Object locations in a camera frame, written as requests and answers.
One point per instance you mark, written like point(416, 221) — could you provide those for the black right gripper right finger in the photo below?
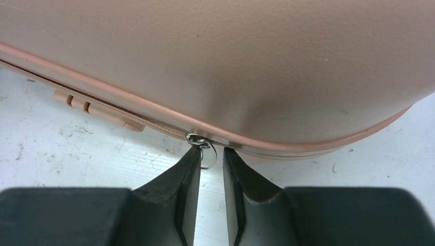
point(262, 213)

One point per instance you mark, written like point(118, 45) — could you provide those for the pink hard-shell suitcase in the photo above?
point(279, 79)

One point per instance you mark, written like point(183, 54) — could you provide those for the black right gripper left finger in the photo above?
point(161, 212)

